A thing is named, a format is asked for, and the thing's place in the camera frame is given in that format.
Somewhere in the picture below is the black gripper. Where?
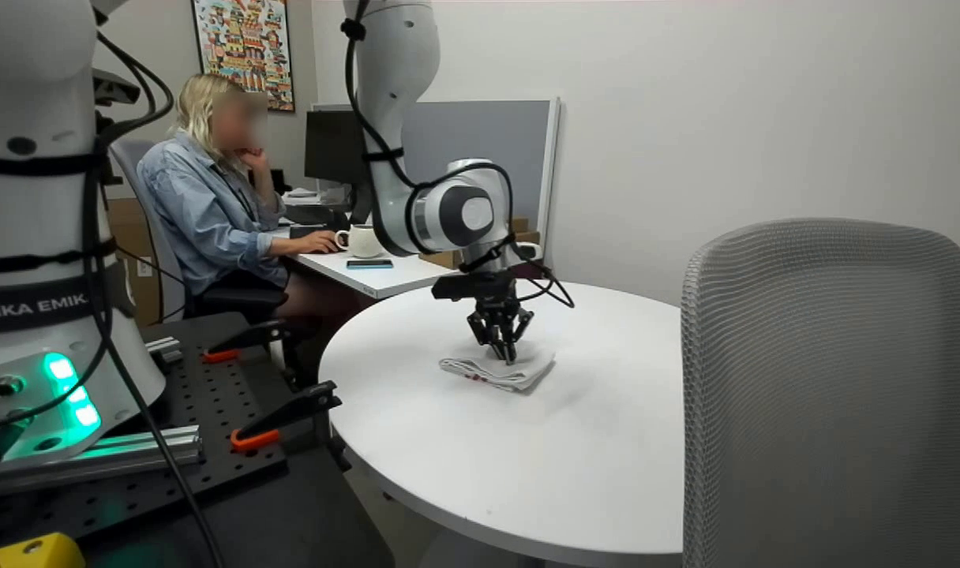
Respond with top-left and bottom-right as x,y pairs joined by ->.
463,272 -> 535,366

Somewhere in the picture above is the white towel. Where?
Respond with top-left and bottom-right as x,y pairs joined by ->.
440,340 -> 560,397

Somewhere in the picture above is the small cardboard box with labels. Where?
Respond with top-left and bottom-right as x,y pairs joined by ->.
508,214 -> 544,251

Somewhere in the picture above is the white office desk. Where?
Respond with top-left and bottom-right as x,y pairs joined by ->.
288,247 -> 466,303

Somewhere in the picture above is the white cup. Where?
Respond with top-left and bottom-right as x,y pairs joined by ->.
334,224 -> 391,265

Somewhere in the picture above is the black computer monitor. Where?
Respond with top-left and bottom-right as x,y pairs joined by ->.
303,105 -> 372,206

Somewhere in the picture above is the black perforated breadboard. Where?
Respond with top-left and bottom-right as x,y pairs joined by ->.
0,314 -> 293,544

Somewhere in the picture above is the seated person blue shirt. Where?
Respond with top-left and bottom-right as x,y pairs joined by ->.
135,69 -> 347,318

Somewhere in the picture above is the grey mesh office chair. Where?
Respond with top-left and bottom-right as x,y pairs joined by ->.
678,219 -> 960,568

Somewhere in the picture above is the brown storage carton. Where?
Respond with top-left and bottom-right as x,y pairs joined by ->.
103,195 -> 170,330

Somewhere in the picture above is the colourful framed poster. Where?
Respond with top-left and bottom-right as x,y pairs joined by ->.
190,0 -> 300,117

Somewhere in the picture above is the yellow plastic object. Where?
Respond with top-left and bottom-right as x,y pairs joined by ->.
0,531 -> 87,568

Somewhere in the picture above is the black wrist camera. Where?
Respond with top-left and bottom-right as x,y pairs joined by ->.
429,272 -> 486,306

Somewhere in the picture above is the grey partition white frame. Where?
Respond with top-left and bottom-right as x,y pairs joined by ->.
399,97 -> 562,251

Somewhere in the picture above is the black clamp orange handle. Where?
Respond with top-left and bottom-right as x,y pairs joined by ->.
199,318 -> 293,370
227,380 -> 343,459

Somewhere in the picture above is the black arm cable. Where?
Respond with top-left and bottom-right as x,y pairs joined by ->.
338,0 -> 580,314

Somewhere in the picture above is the black base cable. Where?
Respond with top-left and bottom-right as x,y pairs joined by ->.
74,30 -> 227,568

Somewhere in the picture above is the silver metal rail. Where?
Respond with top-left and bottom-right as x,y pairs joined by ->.
3,422 -> 205,472

